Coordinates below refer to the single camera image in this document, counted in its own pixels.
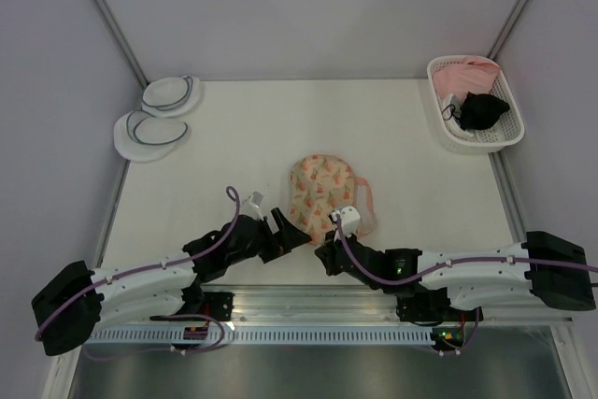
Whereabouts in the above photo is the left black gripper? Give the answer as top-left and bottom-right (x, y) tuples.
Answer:
(227, 207), (310, 265)

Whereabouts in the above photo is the floral mesh laundry bag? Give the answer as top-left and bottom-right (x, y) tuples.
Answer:
(290, 154), (377, 245)

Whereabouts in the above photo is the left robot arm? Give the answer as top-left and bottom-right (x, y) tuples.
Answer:
(32, 208), (311, 356)

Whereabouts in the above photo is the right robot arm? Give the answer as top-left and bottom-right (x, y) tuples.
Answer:
(315, 231), (596, 325)

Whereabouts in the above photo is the lower white mesh laundry bag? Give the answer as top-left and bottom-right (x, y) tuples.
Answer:
(113, 110), (190, 163)

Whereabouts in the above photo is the white mesh laundry bag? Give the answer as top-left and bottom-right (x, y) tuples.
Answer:
(141, 76), (204, 118)
(113, 110), (190, 163)

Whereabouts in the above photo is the upper white mesh laundry bag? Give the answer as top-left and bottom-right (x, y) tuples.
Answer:
(141, 76), (204, 118)

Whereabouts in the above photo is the white garment in basket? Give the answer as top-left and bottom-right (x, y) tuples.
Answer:
(441, 93), (476, 140)

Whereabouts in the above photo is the black garment in basket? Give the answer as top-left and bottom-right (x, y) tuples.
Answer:
(459, 93), (510, 131)

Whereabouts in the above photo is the white plastic basket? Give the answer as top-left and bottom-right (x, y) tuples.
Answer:
(423, 55), (525, 154)

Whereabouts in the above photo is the pink garment in basket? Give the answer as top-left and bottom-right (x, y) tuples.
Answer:
(432, 56), (501, 100)

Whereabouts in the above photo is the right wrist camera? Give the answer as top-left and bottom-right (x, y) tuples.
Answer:
(329, 206), (361, 236)

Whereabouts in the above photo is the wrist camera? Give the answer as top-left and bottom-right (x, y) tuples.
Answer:
(243, 192), (264, 221)
(329, 206), (361, 236)

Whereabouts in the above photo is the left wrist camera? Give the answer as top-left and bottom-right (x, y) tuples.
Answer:
(243, 192), (264, 221)

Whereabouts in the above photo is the aluminium front rail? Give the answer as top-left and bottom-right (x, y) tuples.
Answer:
(203, 285), (573, 327)

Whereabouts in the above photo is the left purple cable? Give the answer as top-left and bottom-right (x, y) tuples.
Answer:
(35, 185), (249, 363)

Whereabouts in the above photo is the purple cable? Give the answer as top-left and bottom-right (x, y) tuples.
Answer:
(332, 211), (598, 357)
(35, 185), (249, 363)

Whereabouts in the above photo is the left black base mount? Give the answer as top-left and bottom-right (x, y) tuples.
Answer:
(149, 292), (234, 341)

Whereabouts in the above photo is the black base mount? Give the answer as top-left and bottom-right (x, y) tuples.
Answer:
(149, 292), (234, 341)
(396, 289), (483, 357)

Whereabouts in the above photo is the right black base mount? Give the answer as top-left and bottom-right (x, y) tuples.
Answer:
(396, 289), (483, 357)

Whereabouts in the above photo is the white slotted cable duct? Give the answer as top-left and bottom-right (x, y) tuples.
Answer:
(88, 324), (434, 346)

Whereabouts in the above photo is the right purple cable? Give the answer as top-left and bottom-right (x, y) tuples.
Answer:
(332, 211), (598, 357)

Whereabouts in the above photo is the right aluminium corner post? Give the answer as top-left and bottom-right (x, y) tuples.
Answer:
(486, 0), (531, 60)

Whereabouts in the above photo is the aluminium corner post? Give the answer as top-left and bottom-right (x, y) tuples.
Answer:
(91, 0), (149, 89)
(486, 0), (531, 60)

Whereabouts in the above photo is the left aluminium corner post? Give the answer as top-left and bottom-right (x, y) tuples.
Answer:
(91, 0), (149, 89)

